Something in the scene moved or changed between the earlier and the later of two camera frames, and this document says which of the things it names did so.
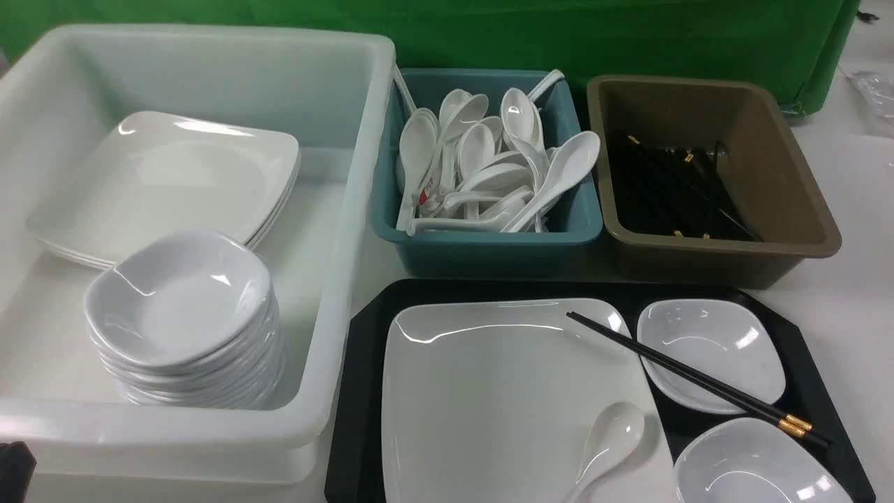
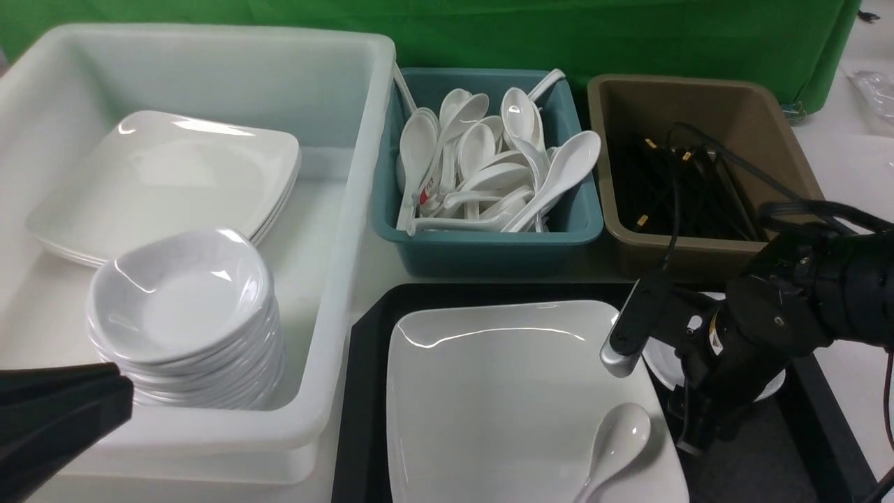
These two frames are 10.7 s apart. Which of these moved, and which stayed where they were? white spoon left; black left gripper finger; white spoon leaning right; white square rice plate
Moved: black left gripper finger
Stayed: white square rice plate; white spoon leaning right; white spoon left
